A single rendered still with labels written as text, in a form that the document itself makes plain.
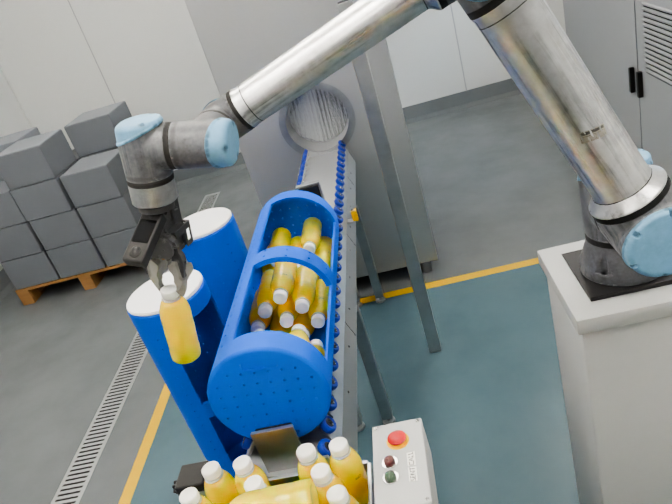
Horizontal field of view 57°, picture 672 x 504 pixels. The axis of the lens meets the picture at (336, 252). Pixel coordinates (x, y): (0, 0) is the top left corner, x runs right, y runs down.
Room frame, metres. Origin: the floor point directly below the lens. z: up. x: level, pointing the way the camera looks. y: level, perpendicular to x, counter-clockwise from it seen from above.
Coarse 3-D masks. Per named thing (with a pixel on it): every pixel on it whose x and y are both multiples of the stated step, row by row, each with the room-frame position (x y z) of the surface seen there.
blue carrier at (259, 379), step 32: (288, 192) 1.97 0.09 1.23; (288, 224) 1.99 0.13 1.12; (256, 256) 1.59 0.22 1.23; (288, 256) 1.53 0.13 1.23; (256, 288) 1.73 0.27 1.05; (224, 352) 1.18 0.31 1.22; (256, 352) 1.13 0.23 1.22; (288, 352) 1.12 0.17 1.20; (320, 352) 1.17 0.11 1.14; (224, 384) 1.15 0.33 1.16; (256, 384) 1.13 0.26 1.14; (288, 384) 1.12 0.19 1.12; (320, 384) 1.11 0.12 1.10; (224, 416) 1.15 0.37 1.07; (256, 416) 1.14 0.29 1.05; (288, 416) 1.13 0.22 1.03; (320, 416) 1.12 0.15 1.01
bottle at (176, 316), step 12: (168, 300) 1.17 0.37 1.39; (180, 300) 1.17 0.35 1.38; (168, 312) 1.16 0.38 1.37; (180, 312) 1.16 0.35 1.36; (168, 324) 1.16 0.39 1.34; (180, 324) 1.16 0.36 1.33; (192, 324) 1.18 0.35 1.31; (168, 336) 1.16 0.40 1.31; (180, 336) 1.16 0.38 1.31; (192, 336) 1.17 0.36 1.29; (180, 348) 1.16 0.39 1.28; (192, 348) 1.17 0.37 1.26; (180, 360) 1.16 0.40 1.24; (192, 360) 1.16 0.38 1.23
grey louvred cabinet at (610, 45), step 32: (576, 0) 3.48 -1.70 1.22; (608, 0) 3.00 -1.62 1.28; (640, 0) 2.62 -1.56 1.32; (576, 32) 3.54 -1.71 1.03; (608, 32) 3.03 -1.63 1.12; (640, 32) 2.64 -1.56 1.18; (608, 64) 3.06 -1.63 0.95; (640, 64) 2.66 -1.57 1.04; (608, 96) 3.09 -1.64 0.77; (640, 96) 2.64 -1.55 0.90; (640, 128) 2.70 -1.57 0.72
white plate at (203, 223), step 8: (216, 208) 2.58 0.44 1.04; (224, 208) 2.55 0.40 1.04; (192, 216) 2.58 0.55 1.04; (200, 216) 2.55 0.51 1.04; (208, 216) 2.52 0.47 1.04; (216, 216) 2.49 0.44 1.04; (224, 216) 2.46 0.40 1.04; (192, 224) 2.48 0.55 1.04; (200, 224) 2.45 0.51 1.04; (208, 224) 2.43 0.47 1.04; (216, 224) 2.40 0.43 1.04; (224, 224) 2.39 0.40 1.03; (192, 232) 2.40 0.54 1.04; (200, 232) 2.37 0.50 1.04; (208, 232) 2.35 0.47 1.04
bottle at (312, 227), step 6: (306, 222) 1.94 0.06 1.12; (312, 222) 1.92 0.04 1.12; (318, 222) 1.94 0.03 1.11; (306, 228) 1.88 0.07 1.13; (312, 228) 1.88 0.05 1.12; (318, 228) 1.89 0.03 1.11; (306, 234) 1.84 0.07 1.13; (312, 234) 1.84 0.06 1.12; (318, 234) 1.85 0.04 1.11; (300, 240) 1.85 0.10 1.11; (306, 240) 1.82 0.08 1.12; (312, 240) 1.81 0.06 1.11; (318, 240) 1.83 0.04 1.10; (318, 246) 1.82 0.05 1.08
